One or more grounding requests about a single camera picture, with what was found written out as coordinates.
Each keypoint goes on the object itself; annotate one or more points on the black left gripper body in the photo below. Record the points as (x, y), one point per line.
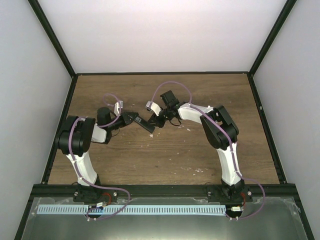
(121, 124)

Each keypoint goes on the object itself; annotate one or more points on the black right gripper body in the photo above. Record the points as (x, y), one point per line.
(161, 123)

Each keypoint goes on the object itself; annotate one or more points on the black remote control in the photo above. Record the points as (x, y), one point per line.
(144, 124)

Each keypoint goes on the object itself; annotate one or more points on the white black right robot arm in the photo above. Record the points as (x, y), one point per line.
(219, 128)

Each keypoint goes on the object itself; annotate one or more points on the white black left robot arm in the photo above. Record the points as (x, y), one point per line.
(77, 133)

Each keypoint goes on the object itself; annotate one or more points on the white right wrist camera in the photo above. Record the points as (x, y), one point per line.
(153, 107)

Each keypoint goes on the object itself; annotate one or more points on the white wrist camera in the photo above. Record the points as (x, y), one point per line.
(118, 106)
(153, 107)

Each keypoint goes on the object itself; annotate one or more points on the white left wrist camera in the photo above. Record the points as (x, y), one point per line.
(118, 106)

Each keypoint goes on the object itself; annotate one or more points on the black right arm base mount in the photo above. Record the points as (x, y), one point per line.
(223, 193)

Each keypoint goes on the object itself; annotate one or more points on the light blue slotted cable duct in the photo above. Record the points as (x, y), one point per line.
(69, 209)

